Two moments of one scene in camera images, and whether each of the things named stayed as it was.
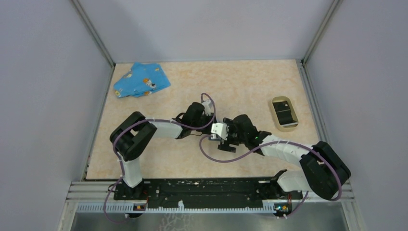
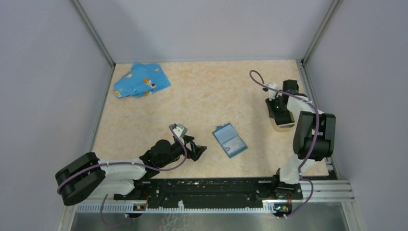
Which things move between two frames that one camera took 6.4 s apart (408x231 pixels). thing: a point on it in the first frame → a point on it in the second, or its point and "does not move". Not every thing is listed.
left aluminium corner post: (88, 24) does not move
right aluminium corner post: (322, 28) does not move
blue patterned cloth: (144, 79) does not move
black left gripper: (208, 130) → (197, 150)
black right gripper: (224, 144) → (273, 113)
